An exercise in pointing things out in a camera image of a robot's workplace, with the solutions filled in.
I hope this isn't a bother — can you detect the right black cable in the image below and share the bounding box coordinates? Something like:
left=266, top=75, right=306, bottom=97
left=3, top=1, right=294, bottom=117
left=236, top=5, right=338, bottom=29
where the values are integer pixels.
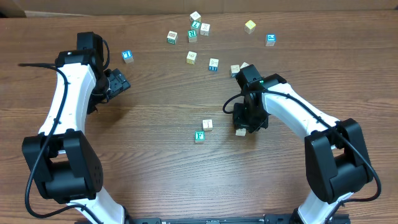
left=222, top=89, right=382, bottom=224

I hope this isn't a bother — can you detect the plain wooden picture block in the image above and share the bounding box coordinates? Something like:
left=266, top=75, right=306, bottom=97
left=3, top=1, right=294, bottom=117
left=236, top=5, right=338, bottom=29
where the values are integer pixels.
left=202, top=119, right=213, bottom=131

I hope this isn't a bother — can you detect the blue P letter block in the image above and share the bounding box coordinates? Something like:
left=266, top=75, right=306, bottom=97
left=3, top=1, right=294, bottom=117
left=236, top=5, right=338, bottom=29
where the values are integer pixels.
left=266, top=34, right=276, bottom=47

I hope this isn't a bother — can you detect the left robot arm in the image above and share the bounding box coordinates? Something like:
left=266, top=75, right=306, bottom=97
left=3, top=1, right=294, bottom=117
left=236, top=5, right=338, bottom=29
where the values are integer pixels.
left=22, top=32, right=133, bottom=223

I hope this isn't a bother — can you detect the cardboard strip at back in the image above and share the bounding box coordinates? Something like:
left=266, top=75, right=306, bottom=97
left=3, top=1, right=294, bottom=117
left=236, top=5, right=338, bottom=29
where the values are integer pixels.
left=1, top=0, right=397, bottom=17

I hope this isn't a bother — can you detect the green side B block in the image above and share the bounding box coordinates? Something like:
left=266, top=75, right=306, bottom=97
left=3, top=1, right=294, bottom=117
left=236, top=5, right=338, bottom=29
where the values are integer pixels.
left=167, top=30, right=178, bottom=45

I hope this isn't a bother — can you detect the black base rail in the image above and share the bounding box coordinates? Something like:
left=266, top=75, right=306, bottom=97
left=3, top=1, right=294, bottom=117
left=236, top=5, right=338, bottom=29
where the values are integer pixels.
left=74, top=213, right=351, bottom=224

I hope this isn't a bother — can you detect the green R letter block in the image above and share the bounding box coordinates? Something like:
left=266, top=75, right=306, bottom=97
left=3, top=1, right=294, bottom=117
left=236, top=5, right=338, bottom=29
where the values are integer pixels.
left=187, top=30, right=197, bottom=43

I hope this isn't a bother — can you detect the yellow side wooden block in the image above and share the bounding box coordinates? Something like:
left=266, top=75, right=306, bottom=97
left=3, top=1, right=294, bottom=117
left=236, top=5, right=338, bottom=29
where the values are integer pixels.
left=186, top=51, right=197, bottom=65

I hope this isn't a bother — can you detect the green F letter block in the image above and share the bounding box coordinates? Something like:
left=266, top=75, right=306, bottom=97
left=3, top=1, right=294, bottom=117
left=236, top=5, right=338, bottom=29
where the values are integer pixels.
left=195, top=131, right=205, bottom=143

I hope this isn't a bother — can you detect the blue side wooden block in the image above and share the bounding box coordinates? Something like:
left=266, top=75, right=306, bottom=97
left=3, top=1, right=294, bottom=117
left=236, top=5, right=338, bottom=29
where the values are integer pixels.
left=208, top=58, right=219, bottom=72

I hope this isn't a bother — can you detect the top plain wooden block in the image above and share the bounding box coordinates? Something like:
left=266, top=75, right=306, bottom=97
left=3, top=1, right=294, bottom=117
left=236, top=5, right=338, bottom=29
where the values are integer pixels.
left=190, top=11, right=201, bottom=22

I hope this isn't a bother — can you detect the left black cable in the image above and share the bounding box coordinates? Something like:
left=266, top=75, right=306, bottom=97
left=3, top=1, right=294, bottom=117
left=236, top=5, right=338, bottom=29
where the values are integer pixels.
left=18, top=39, right=111, bottom=224

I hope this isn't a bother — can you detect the black cable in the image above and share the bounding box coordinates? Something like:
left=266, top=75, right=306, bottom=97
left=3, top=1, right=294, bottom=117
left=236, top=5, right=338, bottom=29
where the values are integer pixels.
left=18, top=39, right=111, bottom=224
left=222, top=89, right=382, bottom=224

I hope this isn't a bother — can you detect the blue top letter block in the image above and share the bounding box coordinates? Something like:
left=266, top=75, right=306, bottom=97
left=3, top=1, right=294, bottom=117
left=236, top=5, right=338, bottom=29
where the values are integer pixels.
left=122, top=50, right=134, bottom=63

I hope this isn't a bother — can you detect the blue bottom wooden block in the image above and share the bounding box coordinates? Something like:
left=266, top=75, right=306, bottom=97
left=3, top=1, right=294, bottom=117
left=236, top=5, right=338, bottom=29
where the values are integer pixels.
left=230, top=65, right=240, bottom=78

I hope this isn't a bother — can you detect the yellow top block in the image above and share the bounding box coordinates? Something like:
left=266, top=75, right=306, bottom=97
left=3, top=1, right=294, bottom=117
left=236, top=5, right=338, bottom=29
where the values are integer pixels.
left=244, top=20, right=256, bottom=34

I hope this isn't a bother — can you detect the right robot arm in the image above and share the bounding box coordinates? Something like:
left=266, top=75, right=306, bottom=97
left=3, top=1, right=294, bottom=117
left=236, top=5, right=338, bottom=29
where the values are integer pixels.
left=230, top=65, right=378, bottom=223

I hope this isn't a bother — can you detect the plain tilted wooden block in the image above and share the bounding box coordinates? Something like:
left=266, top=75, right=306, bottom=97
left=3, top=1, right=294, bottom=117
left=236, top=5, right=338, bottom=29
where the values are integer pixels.
left=240, top=62, right=250, bottom=69

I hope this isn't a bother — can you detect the green L letter block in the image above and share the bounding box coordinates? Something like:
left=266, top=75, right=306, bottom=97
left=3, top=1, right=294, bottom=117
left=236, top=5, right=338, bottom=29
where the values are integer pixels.
left=190, top=21, right=201, bottom=32

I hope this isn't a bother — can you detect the wooden X block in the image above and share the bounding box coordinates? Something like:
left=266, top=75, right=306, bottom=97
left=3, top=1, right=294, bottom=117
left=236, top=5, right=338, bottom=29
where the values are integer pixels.
left=200, top=23, right=210, bottom=36

